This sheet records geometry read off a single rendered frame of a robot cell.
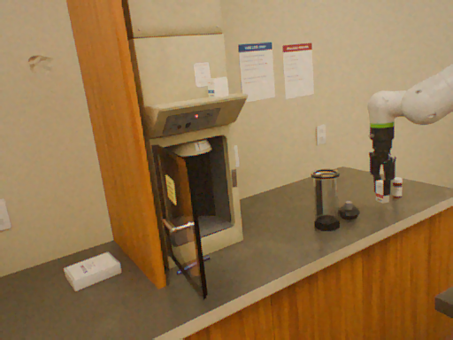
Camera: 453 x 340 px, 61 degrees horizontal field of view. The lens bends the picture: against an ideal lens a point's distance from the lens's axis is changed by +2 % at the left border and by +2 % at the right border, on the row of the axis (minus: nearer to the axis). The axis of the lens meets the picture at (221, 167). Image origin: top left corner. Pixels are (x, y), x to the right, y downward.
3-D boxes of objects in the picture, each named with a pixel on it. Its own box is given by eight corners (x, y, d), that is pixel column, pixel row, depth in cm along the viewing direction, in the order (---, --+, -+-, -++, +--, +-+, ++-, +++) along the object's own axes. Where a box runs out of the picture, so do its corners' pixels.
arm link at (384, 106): (368, 90, 160) (365, 93, 150) (402, 88, 155) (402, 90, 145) (368, 124, 164) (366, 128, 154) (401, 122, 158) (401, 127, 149)
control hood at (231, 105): (149, 137, 121) (143, 105, 118) (232, 121, 137) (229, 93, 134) (163, 141, 111) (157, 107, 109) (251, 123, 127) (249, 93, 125)
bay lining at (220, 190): (148, 226, 153) (134, 140, 144) (203, 208, 166) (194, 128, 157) (174, 246, 132) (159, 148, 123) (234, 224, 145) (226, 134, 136)
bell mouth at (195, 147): (157, 152, 143) (155, 138, 142) (197, 143, 152) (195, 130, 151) (177, 159, 129) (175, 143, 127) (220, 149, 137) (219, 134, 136)
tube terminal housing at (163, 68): (142, 245, 153) (109, 46, 134) (211, 221, 169) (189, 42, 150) (168, 269, 133) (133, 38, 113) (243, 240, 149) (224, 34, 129)
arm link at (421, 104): (464, 107, 101) (438, 70, 103) (417, 135, 107) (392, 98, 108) (456, 106, 118) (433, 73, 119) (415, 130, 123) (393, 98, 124)
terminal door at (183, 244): (172, 257, 131) (156, 143, 120) (206, 301, 104) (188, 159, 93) (170, 258, 130) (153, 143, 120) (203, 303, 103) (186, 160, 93)
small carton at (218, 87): (208, 97, 126) (206, 79, 125) (221, 95, 129) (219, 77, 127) (215, 97, 122) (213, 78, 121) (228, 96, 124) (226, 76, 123)
